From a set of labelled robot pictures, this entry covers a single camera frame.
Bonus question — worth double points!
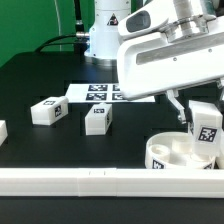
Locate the white front fence bar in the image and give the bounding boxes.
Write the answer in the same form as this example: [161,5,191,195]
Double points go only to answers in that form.
[0,168,224,198]

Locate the white left fence bar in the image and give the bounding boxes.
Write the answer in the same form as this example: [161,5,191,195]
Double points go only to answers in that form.
[0,120,8,146]

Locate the black cable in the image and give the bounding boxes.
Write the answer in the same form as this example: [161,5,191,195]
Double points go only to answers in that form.
[34,31,91,54]

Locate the white round stool seat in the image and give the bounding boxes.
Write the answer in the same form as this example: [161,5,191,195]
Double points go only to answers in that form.
[145,132,220,169]

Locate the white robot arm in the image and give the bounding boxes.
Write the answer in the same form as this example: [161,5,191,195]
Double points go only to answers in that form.
[85,0,224,122]

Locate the white marker sheet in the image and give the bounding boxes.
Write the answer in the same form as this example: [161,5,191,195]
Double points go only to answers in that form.
[65,83,156,104]

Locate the white fence bar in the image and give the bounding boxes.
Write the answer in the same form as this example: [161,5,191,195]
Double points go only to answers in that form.
[0,168,224,198]
[0,120,8,146]

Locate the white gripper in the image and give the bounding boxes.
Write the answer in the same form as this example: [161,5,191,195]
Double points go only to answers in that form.
[117,0,224,124]

